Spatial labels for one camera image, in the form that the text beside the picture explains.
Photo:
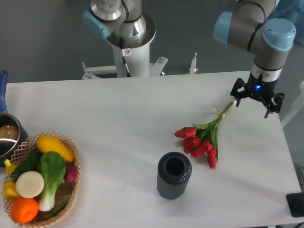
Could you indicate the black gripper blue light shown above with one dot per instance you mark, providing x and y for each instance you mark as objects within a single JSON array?
[{"x": 259, "y": 89}]

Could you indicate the red tulip bouquet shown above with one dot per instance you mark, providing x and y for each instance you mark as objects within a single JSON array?
[{"x": 202, "y": 139}]

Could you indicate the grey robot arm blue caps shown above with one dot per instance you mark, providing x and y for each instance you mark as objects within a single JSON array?
[{"x": 129, "y": 31}]

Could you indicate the black device at table edge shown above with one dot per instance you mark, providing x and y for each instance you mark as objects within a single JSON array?
[{"x": 296, "y": 204}]

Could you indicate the dark grey ribbed vase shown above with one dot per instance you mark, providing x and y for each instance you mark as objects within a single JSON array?
[{"x": 173, "y": 173}]

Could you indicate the purple radish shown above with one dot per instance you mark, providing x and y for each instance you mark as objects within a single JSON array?
[{"x": 71, "y": 173}]

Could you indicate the green bok choy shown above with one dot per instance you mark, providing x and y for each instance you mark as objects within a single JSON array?
[{"x": 52, "y": 167}]

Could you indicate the yellow squash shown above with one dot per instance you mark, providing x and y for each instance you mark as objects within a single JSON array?
[{"x": 47, "y": 143}]

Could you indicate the green chilli pepper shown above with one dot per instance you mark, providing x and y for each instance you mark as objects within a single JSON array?
[{"x": 43, "y": 216}]

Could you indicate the dark green cucumber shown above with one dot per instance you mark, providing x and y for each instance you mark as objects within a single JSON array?
[{"x": 29, "y": 164}]

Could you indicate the cream round disc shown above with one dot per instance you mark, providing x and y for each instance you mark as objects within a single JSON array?
[{"x": 30, "y": 184}]

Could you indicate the small yellow gourd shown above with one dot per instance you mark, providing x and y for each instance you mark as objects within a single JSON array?
[{"x": 10, "y": 168}]

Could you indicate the orange fruit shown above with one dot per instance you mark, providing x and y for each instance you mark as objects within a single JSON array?
[{"x": 24, "y": 210}]

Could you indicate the yellow bell pepper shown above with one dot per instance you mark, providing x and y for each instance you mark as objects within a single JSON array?
[{"x": 9, "y": 191}]

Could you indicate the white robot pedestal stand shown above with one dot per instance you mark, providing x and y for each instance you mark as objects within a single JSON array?
[{"x": 129, "y": 62}]

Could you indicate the blue handled saucepan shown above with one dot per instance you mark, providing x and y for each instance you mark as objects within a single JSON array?
[{"x": 12, "y": 134}]

